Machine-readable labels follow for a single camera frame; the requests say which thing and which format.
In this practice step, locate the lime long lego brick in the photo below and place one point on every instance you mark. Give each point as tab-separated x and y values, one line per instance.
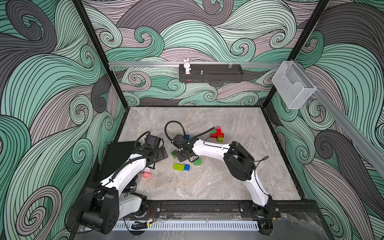
179	167

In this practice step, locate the long red lego brick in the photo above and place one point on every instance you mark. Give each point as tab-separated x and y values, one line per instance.
217	134

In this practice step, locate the pink toy figure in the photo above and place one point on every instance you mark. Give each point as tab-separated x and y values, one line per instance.
146	174

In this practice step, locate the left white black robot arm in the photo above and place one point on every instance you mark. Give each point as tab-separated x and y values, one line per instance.
105	202

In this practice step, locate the aluminium rail wall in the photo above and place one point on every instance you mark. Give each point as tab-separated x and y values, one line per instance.
334	99
142	64

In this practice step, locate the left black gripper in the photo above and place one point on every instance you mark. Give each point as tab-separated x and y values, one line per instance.
161	156

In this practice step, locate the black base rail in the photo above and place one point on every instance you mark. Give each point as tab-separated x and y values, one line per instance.
166	209

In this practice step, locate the white pink bunny figurine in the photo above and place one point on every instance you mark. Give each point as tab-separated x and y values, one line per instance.
187	66

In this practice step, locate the green lego brick right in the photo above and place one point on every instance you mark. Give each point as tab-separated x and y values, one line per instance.
198	162

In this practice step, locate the aluminium rail right wall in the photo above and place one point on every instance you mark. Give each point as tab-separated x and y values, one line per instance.
334	99

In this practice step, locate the aluminium rail back wall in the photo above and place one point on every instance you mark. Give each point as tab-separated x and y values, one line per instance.
142	64

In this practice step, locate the black wall shelf tray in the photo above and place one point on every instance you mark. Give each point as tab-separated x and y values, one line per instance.
217	74

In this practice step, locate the clear plastic wall bin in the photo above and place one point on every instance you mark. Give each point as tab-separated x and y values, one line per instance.
293	84

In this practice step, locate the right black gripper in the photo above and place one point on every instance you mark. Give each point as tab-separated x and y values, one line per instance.
180	158

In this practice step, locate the white slotted cable duct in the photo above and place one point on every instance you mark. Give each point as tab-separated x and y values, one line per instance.
204	226

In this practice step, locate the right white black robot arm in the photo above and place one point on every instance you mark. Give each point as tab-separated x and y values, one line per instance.
241	165

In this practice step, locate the black box on table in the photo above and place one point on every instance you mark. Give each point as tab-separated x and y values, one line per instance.
115	155

